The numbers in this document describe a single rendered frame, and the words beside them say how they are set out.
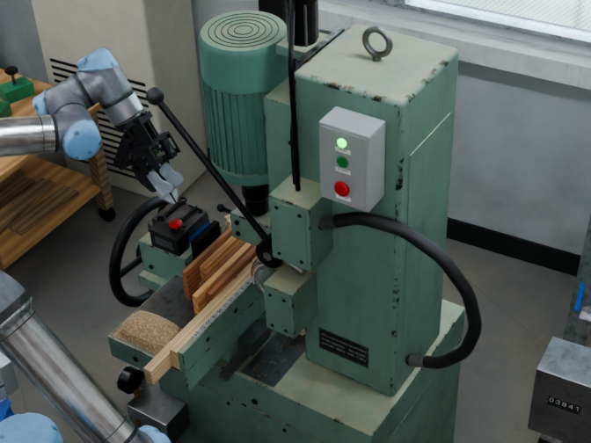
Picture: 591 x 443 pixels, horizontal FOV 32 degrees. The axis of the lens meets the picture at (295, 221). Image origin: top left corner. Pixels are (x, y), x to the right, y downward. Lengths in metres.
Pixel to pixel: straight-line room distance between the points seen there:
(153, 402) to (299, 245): 0.71
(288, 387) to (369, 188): 0.60
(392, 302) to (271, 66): 0.51
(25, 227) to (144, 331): 1.63
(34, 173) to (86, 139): 2.02
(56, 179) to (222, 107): 2.05
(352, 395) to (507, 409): 1.15
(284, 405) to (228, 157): 0.55
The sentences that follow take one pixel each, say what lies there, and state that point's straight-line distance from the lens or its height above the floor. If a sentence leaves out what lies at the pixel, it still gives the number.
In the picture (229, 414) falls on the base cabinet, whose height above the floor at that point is 0.65.
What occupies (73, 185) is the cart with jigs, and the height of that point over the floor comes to 0.18.
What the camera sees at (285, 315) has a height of 1.02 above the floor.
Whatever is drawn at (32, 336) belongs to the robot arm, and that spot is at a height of 1.34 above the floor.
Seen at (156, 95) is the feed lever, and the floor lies 1.41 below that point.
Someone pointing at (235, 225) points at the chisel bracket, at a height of 1.04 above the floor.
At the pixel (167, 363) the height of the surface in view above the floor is 0.92.
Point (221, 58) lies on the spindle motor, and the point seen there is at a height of 1.49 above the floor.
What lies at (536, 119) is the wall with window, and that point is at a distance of 3.44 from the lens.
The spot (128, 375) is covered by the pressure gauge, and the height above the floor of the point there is 0.69.
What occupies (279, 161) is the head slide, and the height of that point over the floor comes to 1.28.
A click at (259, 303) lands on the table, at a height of 0.88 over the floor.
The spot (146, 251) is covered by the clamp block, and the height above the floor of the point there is 0.94.
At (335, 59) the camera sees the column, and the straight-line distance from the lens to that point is 1.85.
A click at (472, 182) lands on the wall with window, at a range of 3.67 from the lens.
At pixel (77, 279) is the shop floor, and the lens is 3.79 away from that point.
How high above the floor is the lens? 2.43
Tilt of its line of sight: 38 degrees down
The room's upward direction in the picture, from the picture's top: 3 degrees counter-clockwise
